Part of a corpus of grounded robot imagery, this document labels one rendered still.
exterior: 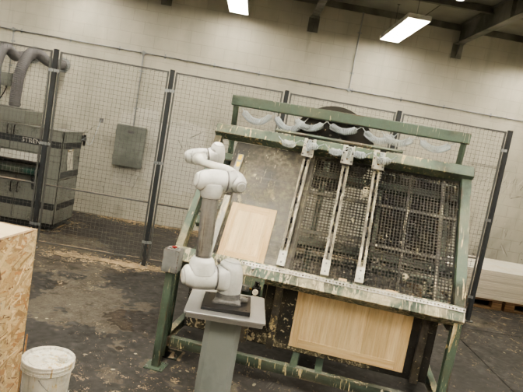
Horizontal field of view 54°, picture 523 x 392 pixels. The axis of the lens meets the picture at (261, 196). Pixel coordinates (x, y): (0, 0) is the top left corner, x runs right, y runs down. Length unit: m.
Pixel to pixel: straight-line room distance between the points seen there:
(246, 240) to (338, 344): 1.09
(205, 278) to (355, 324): 1.45
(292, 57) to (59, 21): 3.97
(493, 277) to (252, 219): 4.67
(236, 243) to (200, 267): 0.90
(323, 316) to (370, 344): 0.42
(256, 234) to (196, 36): 5.58
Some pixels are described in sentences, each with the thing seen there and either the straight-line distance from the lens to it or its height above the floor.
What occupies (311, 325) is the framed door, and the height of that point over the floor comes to 0.46.
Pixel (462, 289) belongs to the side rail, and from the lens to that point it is 4.04.
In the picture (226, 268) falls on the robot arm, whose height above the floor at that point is 1.00.
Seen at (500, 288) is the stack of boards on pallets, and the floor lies 0.33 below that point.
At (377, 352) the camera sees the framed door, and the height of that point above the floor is 0.36.
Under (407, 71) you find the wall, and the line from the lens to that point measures 9.33.
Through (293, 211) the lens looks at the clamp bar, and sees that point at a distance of 4.11.
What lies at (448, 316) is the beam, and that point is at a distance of 3.93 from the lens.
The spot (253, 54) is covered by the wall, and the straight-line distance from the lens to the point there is 8.99.
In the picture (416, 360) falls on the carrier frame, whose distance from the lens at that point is 4.23.
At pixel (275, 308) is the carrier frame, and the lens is 4.12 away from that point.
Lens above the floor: 1.85
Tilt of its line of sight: 7 degrees down
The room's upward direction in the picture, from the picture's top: 10 degrees clockwise
